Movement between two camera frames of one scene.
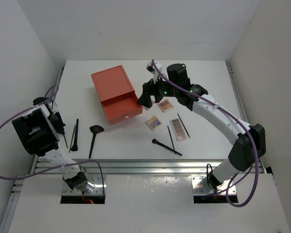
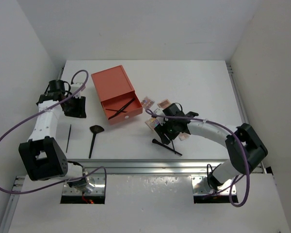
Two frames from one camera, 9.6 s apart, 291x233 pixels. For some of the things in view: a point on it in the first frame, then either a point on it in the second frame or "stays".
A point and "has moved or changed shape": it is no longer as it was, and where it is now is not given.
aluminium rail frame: (140, 166) stays
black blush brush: (75, 147) to (120, 110)
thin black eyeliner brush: (72, 139) has moved or changed shape
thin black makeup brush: (170, 139) stays
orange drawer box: (118, 98) stays
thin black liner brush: (183, 125) has moved or changed shape
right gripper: (145, 99) to (159, 130)
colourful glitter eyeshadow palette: (153, 122) stays
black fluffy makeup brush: (154, 141) stays
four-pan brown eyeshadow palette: (165, 105) stays
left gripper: (59, 127) to (79, 111)
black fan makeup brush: (94, 129) stays
